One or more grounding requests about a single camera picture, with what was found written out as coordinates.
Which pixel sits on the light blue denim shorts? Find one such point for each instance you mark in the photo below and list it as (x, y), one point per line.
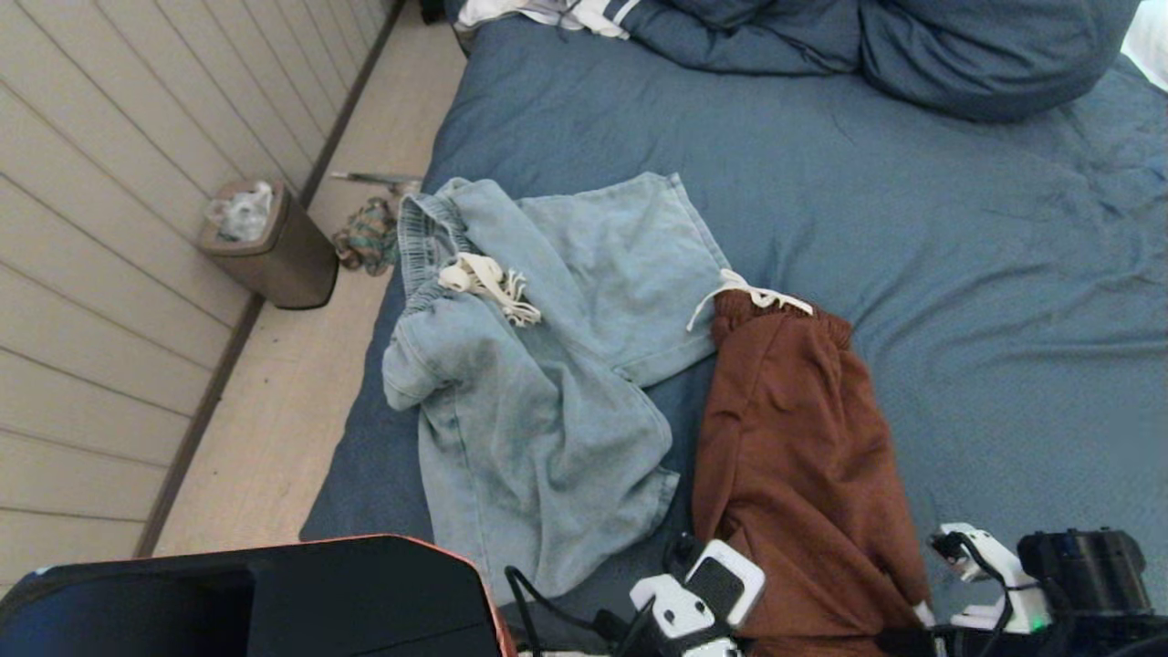
(547, 383)

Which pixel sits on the rust brown shorts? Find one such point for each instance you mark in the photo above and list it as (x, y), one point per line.
(794, 474)

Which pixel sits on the multicoloured rag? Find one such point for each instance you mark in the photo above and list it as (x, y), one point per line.
(367, 237)

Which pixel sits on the thin silver metal rod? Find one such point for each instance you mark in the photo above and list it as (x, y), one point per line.
(370, 177)

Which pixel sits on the brown trash bin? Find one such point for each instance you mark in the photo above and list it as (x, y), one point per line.
(292, 265)

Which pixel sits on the white striped garment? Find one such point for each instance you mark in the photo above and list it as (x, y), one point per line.
(584, 14)

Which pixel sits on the small black object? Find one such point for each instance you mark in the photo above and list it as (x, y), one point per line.
(431, 9)

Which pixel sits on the blue bed cover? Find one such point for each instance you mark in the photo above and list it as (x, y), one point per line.
(912, 182)

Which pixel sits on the clear plastic bin bag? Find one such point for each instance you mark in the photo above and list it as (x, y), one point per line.
(242, 213)

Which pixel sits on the crumpled blue duvet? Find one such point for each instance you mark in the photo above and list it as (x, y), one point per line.
(958, 55)

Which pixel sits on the white pillow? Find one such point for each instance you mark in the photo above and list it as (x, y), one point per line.
(1150, 46)

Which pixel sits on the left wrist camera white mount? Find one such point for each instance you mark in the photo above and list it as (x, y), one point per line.
(703, 593)

